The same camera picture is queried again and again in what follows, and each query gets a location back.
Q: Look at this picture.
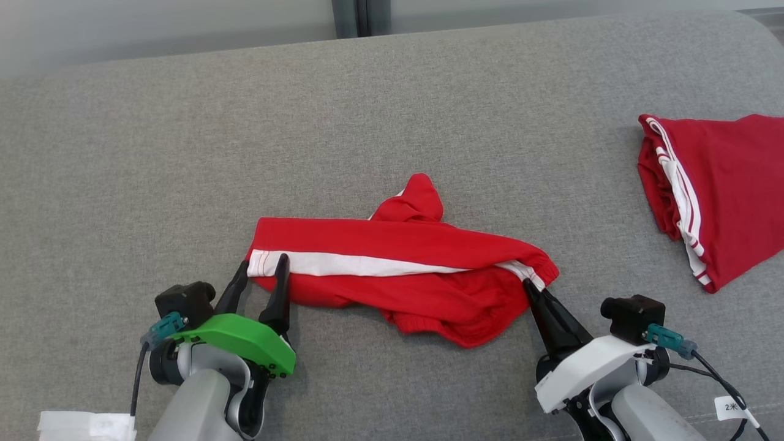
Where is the teal right cable connector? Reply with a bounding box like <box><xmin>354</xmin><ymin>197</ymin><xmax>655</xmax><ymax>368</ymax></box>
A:
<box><xmin>644</xmin><ymin>325</ymin><xmax>698</xmax><ymax>360</ymax></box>

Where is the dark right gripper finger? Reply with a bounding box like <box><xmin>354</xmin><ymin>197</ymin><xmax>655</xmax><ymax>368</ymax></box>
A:
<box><xmin>538</xmin><ymin>288</ymin><xmax>595</xmax><ymax>356</ymax></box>
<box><xmin>522</xmin><ymin>279</ymin><xmax>569</xmax><ymax>363</ymax></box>

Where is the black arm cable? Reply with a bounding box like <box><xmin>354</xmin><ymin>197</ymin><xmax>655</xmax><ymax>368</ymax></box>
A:
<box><xmin>130</xmin><ymin>343</ymin><xmax>151</xmax><ymax>417</ymax></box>
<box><xmin>668</xmin><ymin>352</ymin><xmax>770</xmax><ymax>441</ymax></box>

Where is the white tape tag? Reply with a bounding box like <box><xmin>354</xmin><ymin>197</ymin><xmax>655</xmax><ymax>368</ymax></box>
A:
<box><xmin>38</xmin><ymin>410</ymin><xmax>137</xmax><ymax>441</ymax></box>

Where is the teal cable connector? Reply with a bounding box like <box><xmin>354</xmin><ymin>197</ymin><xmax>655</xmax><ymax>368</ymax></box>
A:
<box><xmin>644</xmin><ymin>325</ymin><xmax>698</xmax><ymax>360</ymax></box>
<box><xmin>141</xmin><ymin>311</ymin><xmax>187</xmax><ymax>350</ymax></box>

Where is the red white printed jersey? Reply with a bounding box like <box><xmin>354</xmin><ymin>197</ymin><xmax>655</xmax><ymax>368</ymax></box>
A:
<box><xmin>637</xmin><ymin>114</ymin><xmax>784</xmax><ymax>293</ymax></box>

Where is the small white printed cable tag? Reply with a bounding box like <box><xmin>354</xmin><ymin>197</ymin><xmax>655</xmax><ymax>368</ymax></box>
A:
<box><xmin>715</xmin><ymin>396</ymin><xmax>745</xmax><ymax>422</ymax></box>

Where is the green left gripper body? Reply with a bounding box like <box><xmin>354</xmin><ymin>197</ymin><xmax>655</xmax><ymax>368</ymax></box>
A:
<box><xmin>171</xmin><ymin>312</ymin><xmax>298</xmax><ymax>379</ymax></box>

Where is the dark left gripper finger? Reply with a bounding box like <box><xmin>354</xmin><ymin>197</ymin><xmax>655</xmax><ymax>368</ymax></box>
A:
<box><xmin>213</xmin><ymin>260</ymin><xmax>251</xmax><ymax>317</ymax></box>
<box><xmin>257</xmin><ymin>253</ymin><xmax>292</xmax><ymax>336</ymax></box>

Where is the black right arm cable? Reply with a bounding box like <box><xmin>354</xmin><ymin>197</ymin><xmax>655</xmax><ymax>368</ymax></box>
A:
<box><xmin>668</xmin><ymin>352</ymin><xmax>770</xmax><ymax>441</ymax></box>

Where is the teal left cable connector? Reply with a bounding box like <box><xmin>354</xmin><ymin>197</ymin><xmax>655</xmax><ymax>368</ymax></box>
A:
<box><xmin>141</xmin><ymin>311</ymin><xmax>187</xmax><ymax>350</ymax></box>

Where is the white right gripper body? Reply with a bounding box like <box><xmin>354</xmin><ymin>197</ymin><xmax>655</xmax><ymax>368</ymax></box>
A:
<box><xmin>534</xmin><ymin>334</ymin><xmax>656</xmax><ymax>415</ymax></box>

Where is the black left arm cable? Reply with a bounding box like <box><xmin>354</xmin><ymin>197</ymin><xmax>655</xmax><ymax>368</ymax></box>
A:
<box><xmin>130</xmin><ymin>343</ymin><xmax>151</xmax><ymax>417</ymax></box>

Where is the grey fabric sofa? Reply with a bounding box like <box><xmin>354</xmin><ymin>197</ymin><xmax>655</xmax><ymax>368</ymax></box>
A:
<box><xmin>0</xmin><ymin>9</ymin><xmax>784</xmax><ymax>441</ymax></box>

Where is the red shorts white stripe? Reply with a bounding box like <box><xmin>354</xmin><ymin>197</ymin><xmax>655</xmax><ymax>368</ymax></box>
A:
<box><xmin>246</xmin><ymin>173</ymin><xmax>559</xmax><ymax>349</ymax></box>

